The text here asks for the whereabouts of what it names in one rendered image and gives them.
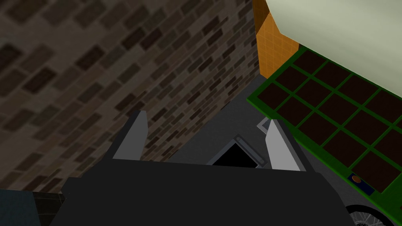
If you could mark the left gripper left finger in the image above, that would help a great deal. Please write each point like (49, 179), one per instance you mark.
(133, 141)

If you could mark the green door with dark panes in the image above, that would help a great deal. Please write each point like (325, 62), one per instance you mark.
(355, 125)

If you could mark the grey frame with black opening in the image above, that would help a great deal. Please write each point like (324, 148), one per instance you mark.
(238, 155)

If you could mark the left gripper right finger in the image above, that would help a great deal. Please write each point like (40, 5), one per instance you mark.
(279, 150)

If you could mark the orange and blue door knob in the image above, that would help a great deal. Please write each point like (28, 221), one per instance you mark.
(356, 179)

